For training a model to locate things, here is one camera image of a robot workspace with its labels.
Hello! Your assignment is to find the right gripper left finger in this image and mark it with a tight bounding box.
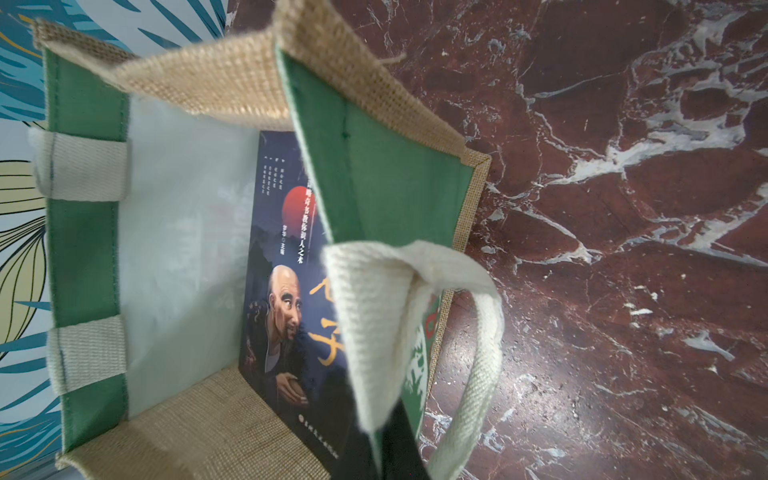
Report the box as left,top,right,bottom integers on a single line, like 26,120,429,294
331,423,378,480

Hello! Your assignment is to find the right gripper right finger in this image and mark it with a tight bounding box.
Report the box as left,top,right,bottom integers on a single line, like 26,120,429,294
380,401,430,480

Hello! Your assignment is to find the dark blue Guiguzi book back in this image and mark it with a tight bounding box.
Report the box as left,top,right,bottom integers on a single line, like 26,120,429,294
240,131,354,470

